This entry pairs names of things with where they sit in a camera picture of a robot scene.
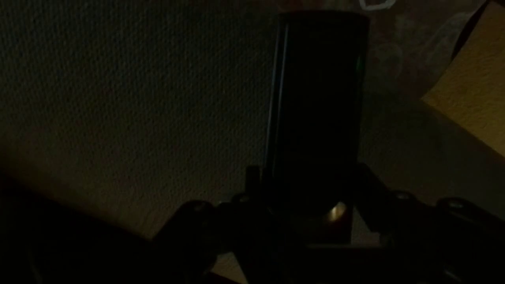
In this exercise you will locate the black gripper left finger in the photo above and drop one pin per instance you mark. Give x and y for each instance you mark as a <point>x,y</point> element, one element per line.
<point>221,241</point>

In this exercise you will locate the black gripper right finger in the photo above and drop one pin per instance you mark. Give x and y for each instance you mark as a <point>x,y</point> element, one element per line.
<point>436,241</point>

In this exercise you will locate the grey-green fabric couch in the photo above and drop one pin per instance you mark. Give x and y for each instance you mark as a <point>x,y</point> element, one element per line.
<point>131,94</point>

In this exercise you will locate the wooden side table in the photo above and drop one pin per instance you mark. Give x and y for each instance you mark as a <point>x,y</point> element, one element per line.
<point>410,68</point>

